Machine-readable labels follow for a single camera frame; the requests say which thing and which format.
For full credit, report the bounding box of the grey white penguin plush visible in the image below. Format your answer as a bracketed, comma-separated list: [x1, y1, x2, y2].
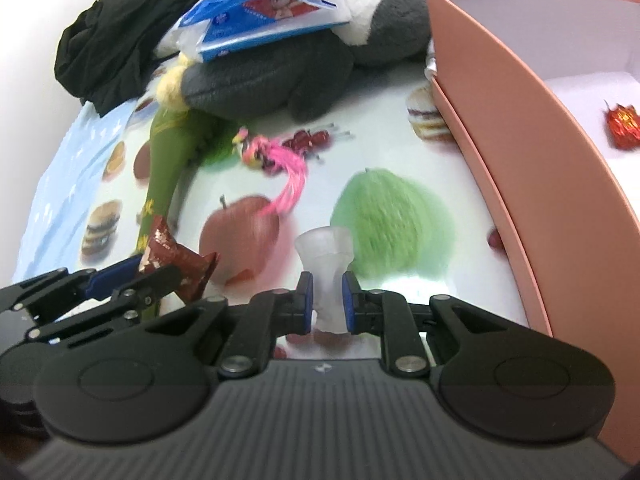
[155, 0, 432, 122]

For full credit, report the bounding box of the frosted translucent plastic cup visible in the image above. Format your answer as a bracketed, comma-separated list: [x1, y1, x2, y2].
[294, 226, 354, 334]

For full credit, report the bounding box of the salmon pink cardboard box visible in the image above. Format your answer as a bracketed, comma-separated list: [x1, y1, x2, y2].
[427, 0, 639, 463]

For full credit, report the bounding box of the blue tissue pack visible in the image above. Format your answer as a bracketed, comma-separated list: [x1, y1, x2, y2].
[161, 0, 352, 62]

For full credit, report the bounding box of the black clothing pile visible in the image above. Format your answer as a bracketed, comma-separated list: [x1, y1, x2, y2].
[54, 0, 198, 117]

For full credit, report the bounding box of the dark red candy wrapper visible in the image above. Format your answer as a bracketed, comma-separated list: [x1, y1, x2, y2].
[138, 216, 219, 304]

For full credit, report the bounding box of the green embroidered plush stick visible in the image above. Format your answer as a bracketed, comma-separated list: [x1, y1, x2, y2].
[134, 107, 218, 254]

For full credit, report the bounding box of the red snack packet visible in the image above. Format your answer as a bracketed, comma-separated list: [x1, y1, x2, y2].
[604, 104, 640, 151]

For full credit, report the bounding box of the pink tassel charm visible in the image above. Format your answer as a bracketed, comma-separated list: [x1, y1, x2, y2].
[232, 127, 308, 216]

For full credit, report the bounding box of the fruit print mat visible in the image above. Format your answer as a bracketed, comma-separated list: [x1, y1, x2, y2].
[77, 62, 528, 326]

